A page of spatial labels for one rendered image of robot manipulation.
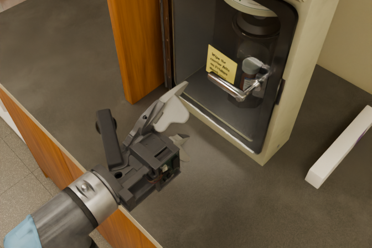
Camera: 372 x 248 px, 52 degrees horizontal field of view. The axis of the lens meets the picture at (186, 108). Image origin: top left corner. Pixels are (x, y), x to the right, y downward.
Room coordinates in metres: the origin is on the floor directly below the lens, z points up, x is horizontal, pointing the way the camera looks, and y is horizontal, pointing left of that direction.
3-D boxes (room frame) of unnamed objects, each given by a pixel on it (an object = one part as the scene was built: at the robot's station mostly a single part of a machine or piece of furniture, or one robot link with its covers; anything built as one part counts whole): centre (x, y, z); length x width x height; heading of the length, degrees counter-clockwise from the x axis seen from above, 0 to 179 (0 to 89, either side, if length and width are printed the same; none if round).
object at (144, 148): (0.32, 0.08, 1.20); 0.12 x 0.09 x 0.08; 136
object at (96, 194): (0.26, 0.14, 1.20); 0.08 x 0.05 x 0.08; 46
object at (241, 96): (0.50, -0.09, 1.20); 0.10 x 0.05 x 0.03; 45
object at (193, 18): (0.58, -0.06, 1.19); 0.30 x 0.01 x 0.40; 45
